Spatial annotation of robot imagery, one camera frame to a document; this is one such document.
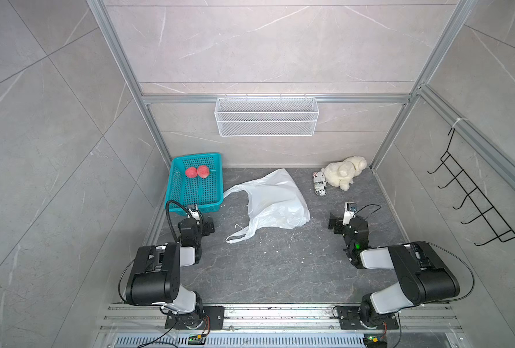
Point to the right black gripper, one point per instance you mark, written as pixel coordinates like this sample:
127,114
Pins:
338,223

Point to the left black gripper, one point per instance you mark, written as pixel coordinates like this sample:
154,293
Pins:
206,224

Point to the red peach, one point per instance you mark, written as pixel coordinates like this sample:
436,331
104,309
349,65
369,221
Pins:
191,172
203,171

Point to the white printed plastic bag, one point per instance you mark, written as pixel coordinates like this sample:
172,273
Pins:
274,202

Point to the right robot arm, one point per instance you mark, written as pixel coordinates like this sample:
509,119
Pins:
422,276

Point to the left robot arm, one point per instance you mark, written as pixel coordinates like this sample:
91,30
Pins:
154,278

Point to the teal plastic basket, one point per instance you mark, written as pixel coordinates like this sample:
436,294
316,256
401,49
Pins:
206,193

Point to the white plush toy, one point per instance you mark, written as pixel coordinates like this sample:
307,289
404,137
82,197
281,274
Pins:
341,174

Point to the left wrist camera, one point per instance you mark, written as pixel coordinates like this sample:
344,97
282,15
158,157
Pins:
194,211

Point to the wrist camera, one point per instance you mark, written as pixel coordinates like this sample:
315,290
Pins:
194,211
349,212

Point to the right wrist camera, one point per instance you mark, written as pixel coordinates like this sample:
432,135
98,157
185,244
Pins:
349,212

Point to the white wire mesh shelf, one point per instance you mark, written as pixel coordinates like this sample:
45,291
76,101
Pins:
266,116

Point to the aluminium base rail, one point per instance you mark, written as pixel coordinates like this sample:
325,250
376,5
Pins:
279,325

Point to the black wire hook rack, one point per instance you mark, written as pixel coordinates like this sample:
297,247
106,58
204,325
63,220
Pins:
484,209

